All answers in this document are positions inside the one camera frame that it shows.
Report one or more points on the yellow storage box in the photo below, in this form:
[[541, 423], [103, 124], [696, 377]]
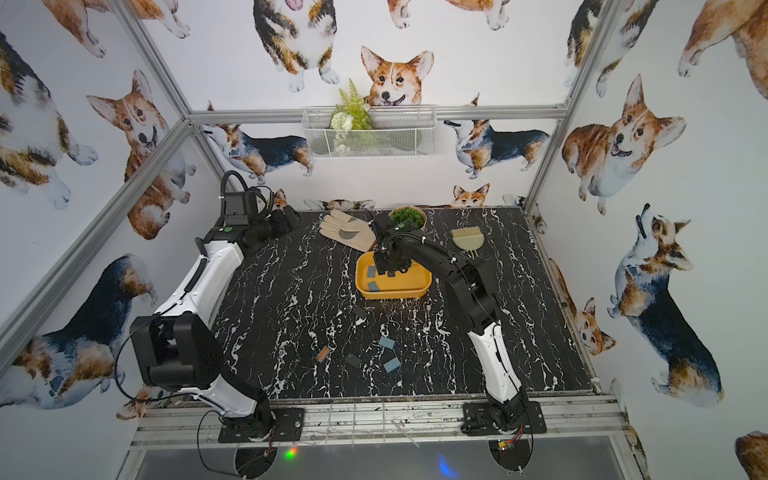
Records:
[[411, 285]]

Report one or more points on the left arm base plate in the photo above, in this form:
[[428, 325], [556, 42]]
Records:
[[281, 425]]

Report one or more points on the aluminium front rail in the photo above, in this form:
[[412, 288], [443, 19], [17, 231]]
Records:
[[379, 423]]

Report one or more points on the white wire wall basket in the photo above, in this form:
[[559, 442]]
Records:
[[397, 132]]

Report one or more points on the black eraser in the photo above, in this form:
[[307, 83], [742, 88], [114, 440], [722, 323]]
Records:
[[360, 312], [354, 361]]

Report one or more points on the artificial fern and flower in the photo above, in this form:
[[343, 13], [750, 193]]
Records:
[[351, 115]]

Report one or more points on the beige work glove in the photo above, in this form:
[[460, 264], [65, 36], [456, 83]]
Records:
[[348, 230]]

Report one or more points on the orange white eraser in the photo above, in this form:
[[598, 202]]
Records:
[[324, 353]]

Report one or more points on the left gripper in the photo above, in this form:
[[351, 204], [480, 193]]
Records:
[[282, 219]]

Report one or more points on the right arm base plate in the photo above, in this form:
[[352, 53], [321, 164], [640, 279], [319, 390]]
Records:
[[486, 419]]

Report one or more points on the pink pot green plant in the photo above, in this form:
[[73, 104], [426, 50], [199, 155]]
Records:
[[407, 218]]

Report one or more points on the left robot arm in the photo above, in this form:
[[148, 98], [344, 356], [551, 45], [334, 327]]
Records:
[[175, 347]]

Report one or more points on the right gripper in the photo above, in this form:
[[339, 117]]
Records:
[[382, 267]]

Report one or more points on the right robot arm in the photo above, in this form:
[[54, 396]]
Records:
[[470, 294]]

